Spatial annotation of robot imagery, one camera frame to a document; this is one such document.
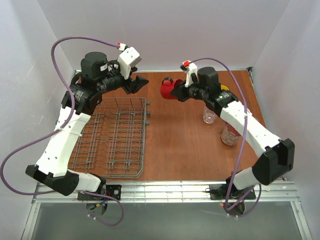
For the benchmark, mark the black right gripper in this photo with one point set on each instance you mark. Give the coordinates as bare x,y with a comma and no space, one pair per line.
182,92

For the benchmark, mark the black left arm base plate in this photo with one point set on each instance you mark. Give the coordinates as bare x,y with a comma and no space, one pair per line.
111,190

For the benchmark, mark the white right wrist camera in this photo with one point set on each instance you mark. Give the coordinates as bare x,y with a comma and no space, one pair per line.
190,69

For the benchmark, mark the yellow mug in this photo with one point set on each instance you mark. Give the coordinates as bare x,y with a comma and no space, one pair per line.
224,88

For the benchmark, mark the bright red mug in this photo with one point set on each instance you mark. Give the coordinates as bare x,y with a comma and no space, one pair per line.
167,85

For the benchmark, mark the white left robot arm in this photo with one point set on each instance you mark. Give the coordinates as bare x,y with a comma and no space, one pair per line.
97,76

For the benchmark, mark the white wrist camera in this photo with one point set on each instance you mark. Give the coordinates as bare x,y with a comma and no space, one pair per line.
190,69
128,59

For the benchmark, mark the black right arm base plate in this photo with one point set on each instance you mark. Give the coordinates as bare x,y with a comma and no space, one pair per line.
219,192

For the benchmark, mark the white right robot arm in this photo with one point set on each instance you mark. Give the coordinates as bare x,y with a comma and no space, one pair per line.
275,155

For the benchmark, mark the aluminium frame rail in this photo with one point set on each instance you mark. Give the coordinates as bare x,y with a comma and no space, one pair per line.
195,191

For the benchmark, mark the pink ghost pattern mug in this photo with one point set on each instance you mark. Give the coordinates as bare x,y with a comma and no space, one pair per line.
230,136

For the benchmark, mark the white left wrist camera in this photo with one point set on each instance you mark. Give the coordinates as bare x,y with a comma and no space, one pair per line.
128,59

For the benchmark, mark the grey wire dish rack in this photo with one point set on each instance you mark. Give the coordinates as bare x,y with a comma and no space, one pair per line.
112,143

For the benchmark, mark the clear glass cup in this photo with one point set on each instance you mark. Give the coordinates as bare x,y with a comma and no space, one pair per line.
209,116

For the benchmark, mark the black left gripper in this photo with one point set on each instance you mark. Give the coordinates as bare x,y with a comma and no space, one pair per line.
130,85

